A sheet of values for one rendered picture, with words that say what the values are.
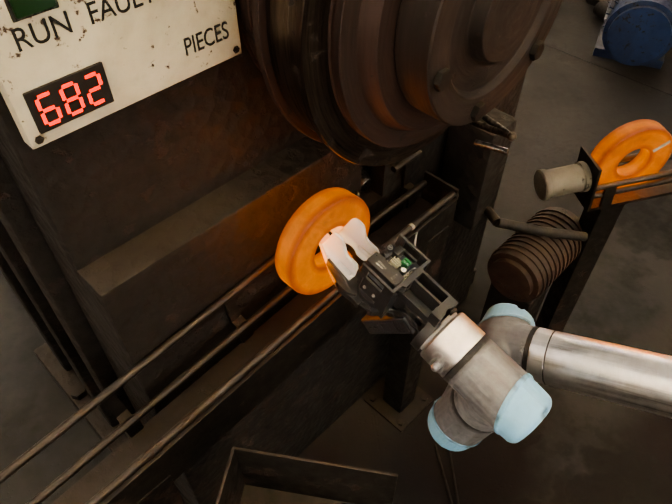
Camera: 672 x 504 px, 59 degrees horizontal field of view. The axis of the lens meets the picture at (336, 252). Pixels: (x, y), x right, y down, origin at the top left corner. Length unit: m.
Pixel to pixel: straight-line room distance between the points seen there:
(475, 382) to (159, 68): 0.49
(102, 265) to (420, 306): 0.39
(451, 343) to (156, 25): 0.47
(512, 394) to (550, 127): 1.96
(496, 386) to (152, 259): 0.44
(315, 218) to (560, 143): 1.84
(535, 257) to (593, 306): 0.70
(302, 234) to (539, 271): 0.64
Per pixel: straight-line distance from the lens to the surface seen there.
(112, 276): 0.76
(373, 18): 0.62
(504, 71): 0.81
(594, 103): 2.79
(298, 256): 0.76
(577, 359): 0.84
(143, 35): 0.66
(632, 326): 1.94
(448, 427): 0.81
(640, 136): 1.22
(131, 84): 0.67
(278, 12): 0.64
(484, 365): 0.71
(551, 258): 1.29
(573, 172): 1.21
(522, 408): 0.72
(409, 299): 0.71
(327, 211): 0.76
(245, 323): 0.91
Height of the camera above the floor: 1.42
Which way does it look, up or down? 48 degrees down
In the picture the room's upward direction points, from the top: straight up
